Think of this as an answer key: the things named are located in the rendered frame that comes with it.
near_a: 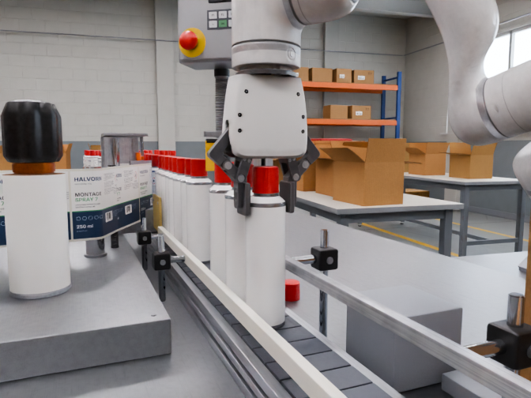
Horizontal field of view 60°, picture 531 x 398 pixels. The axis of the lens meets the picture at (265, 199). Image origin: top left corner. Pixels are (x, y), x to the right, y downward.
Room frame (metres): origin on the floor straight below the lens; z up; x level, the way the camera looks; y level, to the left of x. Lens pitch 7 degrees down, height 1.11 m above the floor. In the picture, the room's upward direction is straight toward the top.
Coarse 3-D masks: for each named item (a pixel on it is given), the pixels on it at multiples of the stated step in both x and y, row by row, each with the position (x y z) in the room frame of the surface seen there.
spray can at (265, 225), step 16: (256, 176) 0.56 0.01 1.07; (272, 176) 0.56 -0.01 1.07; (256, 192) 0.56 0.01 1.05; (272, 192) 0.56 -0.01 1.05; (256, 208) 0.55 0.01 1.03; (272, 208) 0.55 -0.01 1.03; (256, 224) 0.55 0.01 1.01; (272, 224) 0.55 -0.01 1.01; (256, 240) 0.55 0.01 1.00; (272, 240) 0.55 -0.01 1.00; (256, 256) 0.55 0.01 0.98; (272, 256) 0.55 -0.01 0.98; (256, 272) 0.55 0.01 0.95; (272, 272) 0.55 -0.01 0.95; (256, 288) 0.55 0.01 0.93; (272, 288) 0.55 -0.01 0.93; (256, 304) 0.55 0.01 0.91; (272, 304) 0.55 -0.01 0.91; (272, 320) 0.55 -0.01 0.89
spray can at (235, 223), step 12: (228, 192) 0.65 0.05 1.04; (228, 204) 0.64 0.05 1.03; (228, 216) 0.64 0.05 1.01; (240, 216) 0.63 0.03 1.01; (228, 228) 0.64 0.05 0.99; (240, 228) 0.63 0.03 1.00; (228, 240) 0.64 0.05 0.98; (240, 240) 0.63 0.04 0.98; (228, 252) 0.64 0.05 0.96; (240, 252) 0.63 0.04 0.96; (228, 264) 0.64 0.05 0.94; (240, 264) 0.63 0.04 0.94; (228, 276) 0.64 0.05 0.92; (240, 276) 0.63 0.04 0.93; (240, 288) 0.63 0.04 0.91
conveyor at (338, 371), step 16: (192, 272) 0.81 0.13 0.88; (208, 288) 0.72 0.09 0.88; (288, 320) 0.58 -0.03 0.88; (240, 336) 0.54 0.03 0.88; (288, 336) 0.53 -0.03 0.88; (304, 336) 0.53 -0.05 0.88; (256, 352) 0.49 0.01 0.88; (304, 352) 0.49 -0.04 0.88; (320, 352) 0.49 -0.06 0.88; (272, 368) 0.45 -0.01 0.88; (320, 368) 0.45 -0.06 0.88; (336, 368) 0.45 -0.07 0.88; (352, 368) 0.45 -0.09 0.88; (288, 384) 0.42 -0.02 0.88; (336, 384) 0.42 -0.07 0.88; (352, 384) 0.42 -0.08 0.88; (368, 384) 0.42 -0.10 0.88
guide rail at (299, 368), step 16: (176, 240) 0.93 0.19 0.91; (192, 256) 0.80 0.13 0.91; (208, 272) 0.69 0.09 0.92; (224, 288) 0.61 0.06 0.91; (224, 304) 0.59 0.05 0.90; (240, 304) 0.55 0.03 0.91; (240, 320) 0.53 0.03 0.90; (256, 320) 0.49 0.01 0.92; (256, 336) 0.49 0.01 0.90; (272, 336) 0.45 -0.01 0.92; (272, 352) 0.44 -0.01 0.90; (288, 352) 0.41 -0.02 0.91; (288, 368) 0.41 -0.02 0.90; (304, 368) 0.38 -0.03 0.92; (304, 384) 0.38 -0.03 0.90; (320, 384) 0.36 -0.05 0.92
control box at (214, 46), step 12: (180, 0) 0.99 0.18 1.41; (192, 0) 0.98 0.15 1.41; (204, 0) 0.98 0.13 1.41; (180, 12) 0.99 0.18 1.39; (192, 12) 0.98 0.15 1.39; (204, 12) 0.98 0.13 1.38; (180, 24) 0.99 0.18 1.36; (192, 24) 0.98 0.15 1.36; (204, 24) 0.98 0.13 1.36; (204, 36) 0.98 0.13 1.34; (216, 36) 0.97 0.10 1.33; (228, 36) 0.97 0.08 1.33; (180, 48) 0.99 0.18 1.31; (204, 48) 0.98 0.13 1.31; (216, 48) 0.97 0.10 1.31; (228, 48) 0.97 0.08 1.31; (180, 60) 0.99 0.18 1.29; (192, 60) 0.99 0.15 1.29; (204, 60) 0.98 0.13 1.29; (216, 60) 0.98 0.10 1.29; (228, 60) 0.97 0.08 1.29
